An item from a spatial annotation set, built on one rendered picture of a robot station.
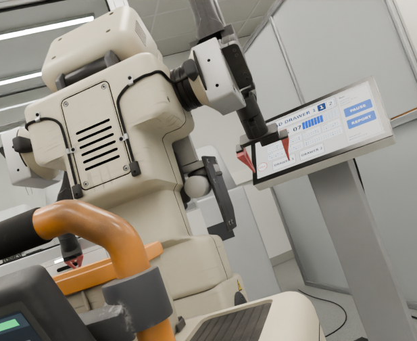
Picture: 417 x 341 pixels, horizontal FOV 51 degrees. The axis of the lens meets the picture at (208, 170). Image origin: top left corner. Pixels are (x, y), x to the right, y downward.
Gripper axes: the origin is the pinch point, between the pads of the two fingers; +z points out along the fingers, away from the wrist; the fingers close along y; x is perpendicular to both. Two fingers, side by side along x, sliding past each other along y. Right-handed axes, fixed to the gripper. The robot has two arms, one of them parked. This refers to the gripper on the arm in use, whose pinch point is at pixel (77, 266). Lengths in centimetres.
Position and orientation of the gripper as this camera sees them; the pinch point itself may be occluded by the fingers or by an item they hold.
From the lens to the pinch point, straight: 169.0
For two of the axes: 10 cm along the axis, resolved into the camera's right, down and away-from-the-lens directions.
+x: -9.1, 2.9, -2.8
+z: 1.2, 8.6, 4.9
